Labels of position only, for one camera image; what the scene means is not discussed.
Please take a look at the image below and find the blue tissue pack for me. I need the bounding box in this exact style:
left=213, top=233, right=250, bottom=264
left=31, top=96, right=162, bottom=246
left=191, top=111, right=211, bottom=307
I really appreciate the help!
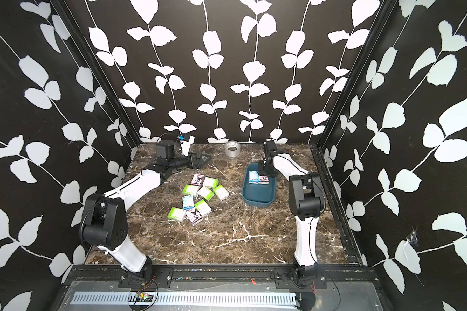
left=249, top=170, right=259, bottom=184
left=182, top=195, right=195, bottom=211

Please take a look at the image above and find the teal storage box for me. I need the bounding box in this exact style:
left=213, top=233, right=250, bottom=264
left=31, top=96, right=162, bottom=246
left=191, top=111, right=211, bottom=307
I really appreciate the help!
left=241, top=162, right=277, bottom=208

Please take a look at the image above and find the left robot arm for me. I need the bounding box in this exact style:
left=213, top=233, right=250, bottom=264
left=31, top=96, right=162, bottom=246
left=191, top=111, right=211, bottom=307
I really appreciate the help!
left=79, top=153, right=212, bottom=275

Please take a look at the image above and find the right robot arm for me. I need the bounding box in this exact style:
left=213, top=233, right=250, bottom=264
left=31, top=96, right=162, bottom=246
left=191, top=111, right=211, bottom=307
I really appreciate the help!
left=261, top=149, right=326, bottom=278

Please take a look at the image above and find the pink kuromi tissue pack top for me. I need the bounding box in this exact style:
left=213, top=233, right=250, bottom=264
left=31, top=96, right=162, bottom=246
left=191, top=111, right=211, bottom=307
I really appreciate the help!
left=190, top=174, right=205, bottom=186

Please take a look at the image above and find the clear tape roll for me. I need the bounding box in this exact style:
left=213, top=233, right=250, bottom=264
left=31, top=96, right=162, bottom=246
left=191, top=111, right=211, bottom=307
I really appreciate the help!
left=224, top=141, right=241, bottom=158

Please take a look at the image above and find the small circuit board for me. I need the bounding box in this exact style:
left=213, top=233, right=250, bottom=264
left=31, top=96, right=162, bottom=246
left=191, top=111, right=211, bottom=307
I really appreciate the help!
left=128, top=292, right=154, bottom=305

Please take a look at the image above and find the white perforated strip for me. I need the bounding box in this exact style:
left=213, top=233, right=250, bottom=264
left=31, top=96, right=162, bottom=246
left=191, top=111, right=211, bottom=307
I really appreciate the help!
left=68, top=292, right=299, bottom=307

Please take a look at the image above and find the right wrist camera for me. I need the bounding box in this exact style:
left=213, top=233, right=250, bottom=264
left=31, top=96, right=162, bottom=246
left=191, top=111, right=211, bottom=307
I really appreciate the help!
left=263, top=140, right=277, bottom=157

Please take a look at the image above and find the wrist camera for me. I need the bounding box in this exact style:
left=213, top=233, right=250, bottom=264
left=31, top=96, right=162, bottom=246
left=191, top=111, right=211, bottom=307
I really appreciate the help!
left=155, top=134, right=195, bottom=159
left=263, top=140, right=277, bottom=157

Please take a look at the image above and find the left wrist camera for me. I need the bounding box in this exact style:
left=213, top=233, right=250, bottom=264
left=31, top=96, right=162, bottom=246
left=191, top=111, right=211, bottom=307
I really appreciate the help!
left=155, top=134, right=195, bottom=159

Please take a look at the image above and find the black front rail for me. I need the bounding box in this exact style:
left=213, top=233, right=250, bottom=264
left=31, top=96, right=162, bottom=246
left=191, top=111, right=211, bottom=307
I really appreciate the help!
left=61, top=264, right=382, bottom=290

